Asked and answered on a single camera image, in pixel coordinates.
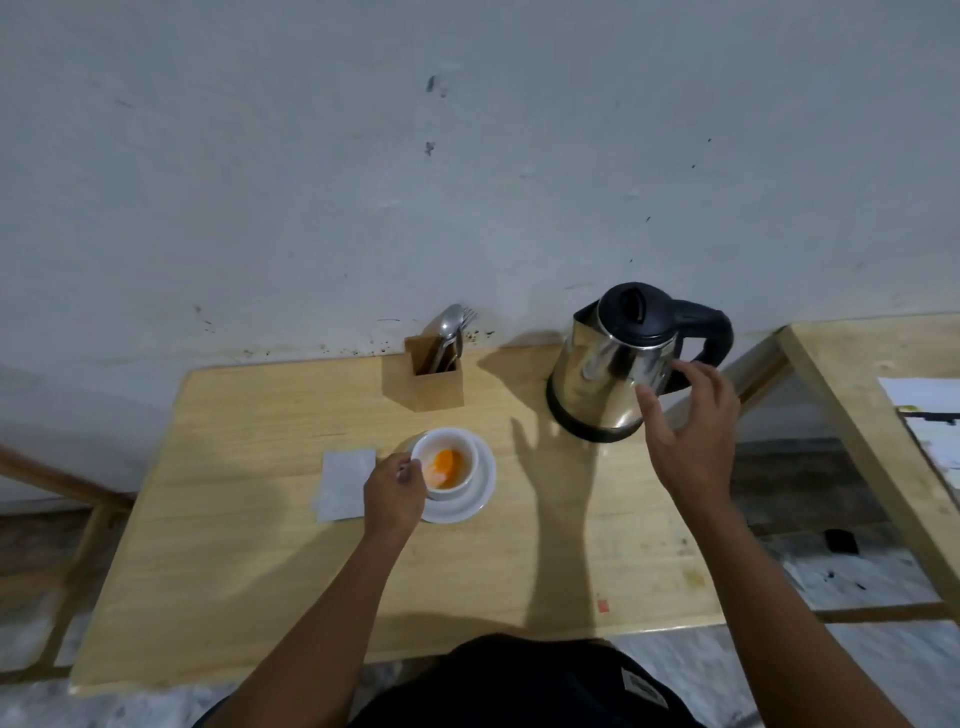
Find person's black clothing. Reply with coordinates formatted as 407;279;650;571
193;633;708;728

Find person's right forearm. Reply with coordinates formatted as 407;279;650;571
672;493;913;728

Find wooden side table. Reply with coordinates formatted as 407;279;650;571
776;314;960;624

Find white cup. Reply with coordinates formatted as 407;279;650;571
410;427;480;501

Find white saucer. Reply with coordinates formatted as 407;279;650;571
405;431;498;525

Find white paper napkin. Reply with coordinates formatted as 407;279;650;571
313;448;378;524

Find person's left forearm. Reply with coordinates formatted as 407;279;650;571
201;526;412;728

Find wooden frame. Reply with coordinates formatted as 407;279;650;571
0;442;138;685

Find wooden cutlery holder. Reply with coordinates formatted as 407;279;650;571
382;334;465;413

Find steel electric kettle black handle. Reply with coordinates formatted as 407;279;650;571
545;282;735;444

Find person's right hand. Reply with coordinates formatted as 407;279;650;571
635;358;743;513

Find person's left hand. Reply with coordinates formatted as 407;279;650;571
363;452;430;542

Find metal spoon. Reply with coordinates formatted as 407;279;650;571
430;303;465;374

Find white papers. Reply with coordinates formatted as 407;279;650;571
877;376;960;490

